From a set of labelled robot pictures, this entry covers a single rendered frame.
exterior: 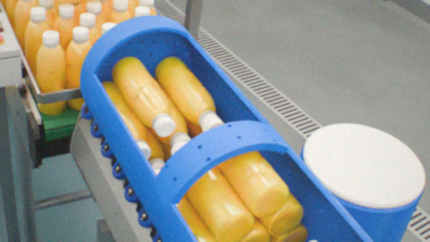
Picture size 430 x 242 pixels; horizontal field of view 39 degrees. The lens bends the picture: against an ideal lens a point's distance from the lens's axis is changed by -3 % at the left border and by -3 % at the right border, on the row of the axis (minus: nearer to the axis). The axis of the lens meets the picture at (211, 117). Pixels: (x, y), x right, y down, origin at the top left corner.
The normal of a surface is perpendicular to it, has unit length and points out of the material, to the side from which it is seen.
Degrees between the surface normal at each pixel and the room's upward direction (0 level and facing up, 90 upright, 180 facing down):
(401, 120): 0
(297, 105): 0
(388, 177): 0
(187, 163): 41
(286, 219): 91
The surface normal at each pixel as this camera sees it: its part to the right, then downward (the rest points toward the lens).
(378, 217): 0.09, 0.60
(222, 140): -0.11, -0.73
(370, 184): 0.13, -0.80
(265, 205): 0.47, 0.55
